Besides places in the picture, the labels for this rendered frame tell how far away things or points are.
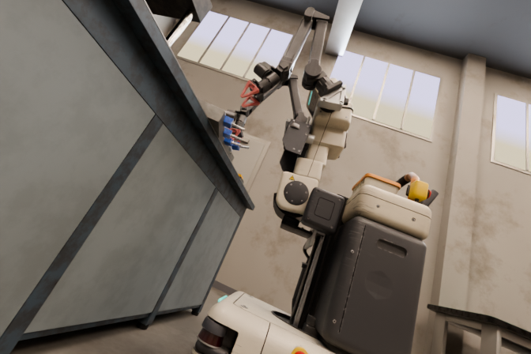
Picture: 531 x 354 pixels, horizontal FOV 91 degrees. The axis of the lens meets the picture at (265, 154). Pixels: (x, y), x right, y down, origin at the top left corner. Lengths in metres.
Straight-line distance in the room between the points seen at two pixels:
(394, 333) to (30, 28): 1.10
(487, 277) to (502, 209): 1.03
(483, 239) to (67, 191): 4.63
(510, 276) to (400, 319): 3.94
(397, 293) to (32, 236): 0.95
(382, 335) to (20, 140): 0.99
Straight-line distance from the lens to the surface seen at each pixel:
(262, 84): 1.18
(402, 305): 0.98
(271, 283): 3.70
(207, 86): 4.87
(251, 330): 0.86
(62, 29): 0.66
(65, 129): 0.69
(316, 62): 1.26
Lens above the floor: 0.40
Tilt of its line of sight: 22 degrees up
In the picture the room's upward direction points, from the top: 24 degrees clockwise
